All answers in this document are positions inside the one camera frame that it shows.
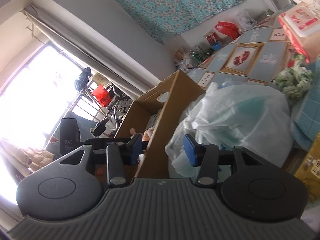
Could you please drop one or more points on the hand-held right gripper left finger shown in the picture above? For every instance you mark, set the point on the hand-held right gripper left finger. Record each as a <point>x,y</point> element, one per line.
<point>135,146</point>

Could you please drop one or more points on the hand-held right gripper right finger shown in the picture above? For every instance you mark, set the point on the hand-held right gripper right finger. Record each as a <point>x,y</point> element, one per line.
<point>188,147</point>

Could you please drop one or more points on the pink plush toy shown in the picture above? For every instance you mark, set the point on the pink plush toy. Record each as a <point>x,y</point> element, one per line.
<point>147,135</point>

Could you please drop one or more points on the brown cardboard box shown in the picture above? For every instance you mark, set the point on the brown cardboard box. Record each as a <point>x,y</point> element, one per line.
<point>170,120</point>

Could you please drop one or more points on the white printed plastic bag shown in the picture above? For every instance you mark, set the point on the white printed plastic bag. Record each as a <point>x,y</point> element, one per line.
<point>237,120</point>

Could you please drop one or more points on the light blue towel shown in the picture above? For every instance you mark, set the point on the light blue towel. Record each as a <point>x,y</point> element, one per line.
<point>307,120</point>

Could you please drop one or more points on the green floral scrunchie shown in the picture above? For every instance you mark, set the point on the green floral scrunchie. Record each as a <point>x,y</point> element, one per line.
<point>295,80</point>

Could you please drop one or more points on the metal balcony railing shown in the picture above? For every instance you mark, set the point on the metal balcony railing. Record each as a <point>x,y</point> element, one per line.
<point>82,110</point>

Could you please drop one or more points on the black wheelchair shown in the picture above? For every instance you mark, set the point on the black wheelchair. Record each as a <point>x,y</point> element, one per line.
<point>117,110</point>

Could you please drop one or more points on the beige padded jacket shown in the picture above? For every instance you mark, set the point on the beige padded jacket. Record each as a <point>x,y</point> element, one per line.
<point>25,155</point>

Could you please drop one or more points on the red hanging bag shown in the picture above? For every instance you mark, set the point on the red hanging bag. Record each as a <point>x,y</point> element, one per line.
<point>100,96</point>

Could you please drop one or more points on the dark blue umbrella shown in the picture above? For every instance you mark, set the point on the dark blue umbrella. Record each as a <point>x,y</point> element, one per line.
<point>83,78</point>

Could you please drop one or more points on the crumpled white plastic bag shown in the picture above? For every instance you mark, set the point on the crumpled white plastic bag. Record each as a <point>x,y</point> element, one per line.
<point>186,62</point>

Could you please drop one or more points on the beige curtain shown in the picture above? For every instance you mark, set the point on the beige curtain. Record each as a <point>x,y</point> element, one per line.
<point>87,45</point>

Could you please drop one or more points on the green plastic bottle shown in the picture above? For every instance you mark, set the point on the green plastic bottle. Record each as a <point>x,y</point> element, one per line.
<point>203,53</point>

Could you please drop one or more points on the small blue container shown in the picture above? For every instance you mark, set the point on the small blue container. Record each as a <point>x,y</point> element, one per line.
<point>215,45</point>

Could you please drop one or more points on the red snack packet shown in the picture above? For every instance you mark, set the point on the red snack packet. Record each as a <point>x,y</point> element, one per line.
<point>210,37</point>

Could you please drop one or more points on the red plastic bag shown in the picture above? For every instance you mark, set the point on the red plastic bag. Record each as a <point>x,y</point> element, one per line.
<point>227,30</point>

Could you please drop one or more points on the yellow brown printed carton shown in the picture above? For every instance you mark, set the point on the yellow brown printed carton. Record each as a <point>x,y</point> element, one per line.
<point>310,172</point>

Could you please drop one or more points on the clear plastic bag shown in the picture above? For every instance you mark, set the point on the clear plastic bag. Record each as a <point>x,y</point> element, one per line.
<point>246,20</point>

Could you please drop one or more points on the pink wet wipes pack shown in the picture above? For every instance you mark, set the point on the pink wet wipes pack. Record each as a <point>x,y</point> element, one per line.
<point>300,22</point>

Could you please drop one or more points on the teal floral wall cloth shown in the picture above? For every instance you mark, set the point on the teal floral wall cloth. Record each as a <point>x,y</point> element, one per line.
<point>175,5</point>

